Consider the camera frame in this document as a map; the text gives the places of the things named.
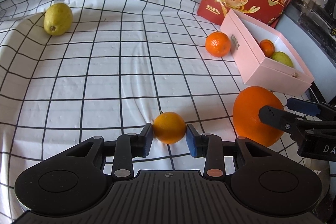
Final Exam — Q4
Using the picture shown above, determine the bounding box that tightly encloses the large orange fruit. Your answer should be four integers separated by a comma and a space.
233, 86, 284, 147

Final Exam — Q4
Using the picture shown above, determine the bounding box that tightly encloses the small orange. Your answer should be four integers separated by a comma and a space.
153, 112, 186, 144

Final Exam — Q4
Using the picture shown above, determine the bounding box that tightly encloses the mandarin orange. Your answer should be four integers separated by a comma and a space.
259, 39, 275, 58
205, 31, 231, 57

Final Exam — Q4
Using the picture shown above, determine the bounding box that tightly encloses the yellow lemon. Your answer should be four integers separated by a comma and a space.
43, 3, 73, 36

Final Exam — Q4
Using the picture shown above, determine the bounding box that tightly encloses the green pear in box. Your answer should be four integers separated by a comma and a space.
271, 51, 294, 68

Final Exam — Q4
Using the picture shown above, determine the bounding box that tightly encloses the pink cardboard box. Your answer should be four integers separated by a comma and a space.
220, 9, 314, 96

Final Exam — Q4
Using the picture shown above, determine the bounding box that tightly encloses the mandarin orange in box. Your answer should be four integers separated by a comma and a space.
259, 39, 275, 58

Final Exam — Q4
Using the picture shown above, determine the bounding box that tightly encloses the computer monitor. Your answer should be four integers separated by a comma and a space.
276, 0, 335, 105

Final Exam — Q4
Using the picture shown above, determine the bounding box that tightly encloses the white checkered tablecloth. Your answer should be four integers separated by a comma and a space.
1, 0, 245, 223

